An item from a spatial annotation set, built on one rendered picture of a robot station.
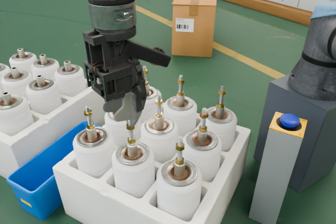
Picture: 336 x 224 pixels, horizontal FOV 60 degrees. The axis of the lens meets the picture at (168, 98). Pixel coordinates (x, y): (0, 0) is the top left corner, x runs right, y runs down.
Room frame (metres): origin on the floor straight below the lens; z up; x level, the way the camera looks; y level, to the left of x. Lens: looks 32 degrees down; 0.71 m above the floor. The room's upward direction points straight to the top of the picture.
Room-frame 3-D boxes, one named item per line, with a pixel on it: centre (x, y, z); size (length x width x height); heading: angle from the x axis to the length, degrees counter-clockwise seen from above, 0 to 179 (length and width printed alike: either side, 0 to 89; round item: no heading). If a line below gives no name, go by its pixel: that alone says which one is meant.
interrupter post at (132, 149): (0.49, 0.08, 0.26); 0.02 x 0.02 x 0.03
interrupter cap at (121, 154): (0.49, 0.08, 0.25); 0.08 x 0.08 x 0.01
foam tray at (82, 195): (0.59, 0.02, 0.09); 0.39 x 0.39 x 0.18; 61
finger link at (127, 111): (0.46, 0.08, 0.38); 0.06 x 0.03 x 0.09; 130
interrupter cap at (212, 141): (0.53, -0.08, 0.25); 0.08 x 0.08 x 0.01
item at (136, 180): (0.49, 0.08, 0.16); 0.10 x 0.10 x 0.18
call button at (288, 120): (0.52, -0.27, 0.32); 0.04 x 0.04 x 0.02
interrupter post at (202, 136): (0.53, -0.08, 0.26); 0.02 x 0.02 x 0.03
